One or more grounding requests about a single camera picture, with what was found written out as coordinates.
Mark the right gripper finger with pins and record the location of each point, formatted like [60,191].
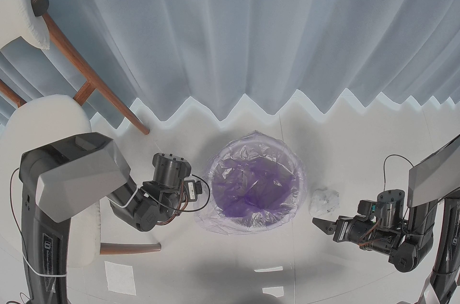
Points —
[330,230]
[327,223]

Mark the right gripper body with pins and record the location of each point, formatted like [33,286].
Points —
[354,229]

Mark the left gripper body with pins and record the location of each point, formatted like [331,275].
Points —
[192,192]

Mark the white plastic wrapper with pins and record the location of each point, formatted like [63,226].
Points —
[324,202]

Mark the purple plastic bag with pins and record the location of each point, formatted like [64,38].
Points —
[251,187]

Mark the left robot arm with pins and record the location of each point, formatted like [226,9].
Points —
[79,173]

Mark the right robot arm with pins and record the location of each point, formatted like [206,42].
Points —
[431,169]

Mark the white trash bin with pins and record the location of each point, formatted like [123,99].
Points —
[298,169]

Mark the white cushioned wooden chair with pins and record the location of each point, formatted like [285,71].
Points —
[46,123]

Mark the pale blue curtain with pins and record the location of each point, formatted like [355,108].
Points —
[233,26]

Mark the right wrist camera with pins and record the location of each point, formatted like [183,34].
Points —
[367,207]

